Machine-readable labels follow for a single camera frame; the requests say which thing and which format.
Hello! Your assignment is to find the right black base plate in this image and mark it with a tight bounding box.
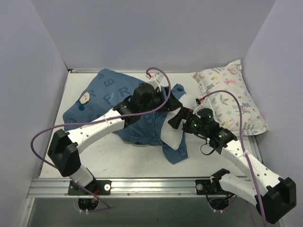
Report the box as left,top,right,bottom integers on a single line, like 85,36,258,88
195,179,228,196

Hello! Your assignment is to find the white floral deer pillow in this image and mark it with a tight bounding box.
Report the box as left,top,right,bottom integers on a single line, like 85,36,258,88
191,60,268,136

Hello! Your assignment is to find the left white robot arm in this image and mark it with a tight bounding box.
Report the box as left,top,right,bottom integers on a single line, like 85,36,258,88
47,83,182,194

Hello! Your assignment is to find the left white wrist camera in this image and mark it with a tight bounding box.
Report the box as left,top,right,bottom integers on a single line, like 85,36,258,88
146,73,164,88

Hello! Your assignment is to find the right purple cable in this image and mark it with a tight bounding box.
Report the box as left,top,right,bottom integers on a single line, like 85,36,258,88
197,91,267,223

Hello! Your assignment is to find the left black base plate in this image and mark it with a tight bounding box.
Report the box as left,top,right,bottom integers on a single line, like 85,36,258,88
67,180,112,196

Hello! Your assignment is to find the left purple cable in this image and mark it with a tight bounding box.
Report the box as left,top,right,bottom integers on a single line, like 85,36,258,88
31,67,171,212

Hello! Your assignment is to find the aluminium front rail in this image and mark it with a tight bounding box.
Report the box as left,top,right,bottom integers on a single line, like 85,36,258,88
27,177,214,199

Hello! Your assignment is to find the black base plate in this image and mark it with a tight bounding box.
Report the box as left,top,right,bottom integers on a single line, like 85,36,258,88
67,180,112,196
195,179,228,196

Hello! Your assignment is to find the blue letter print pillowcase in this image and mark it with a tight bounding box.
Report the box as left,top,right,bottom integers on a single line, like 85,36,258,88
62,69,188,164

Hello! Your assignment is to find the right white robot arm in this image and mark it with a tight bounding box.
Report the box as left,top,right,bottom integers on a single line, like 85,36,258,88
168,107,297,224

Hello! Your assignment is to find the purple cable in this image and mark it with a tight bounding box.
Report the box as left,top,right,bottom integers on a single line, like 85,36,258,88
197,91,267,223
31,67,171,212

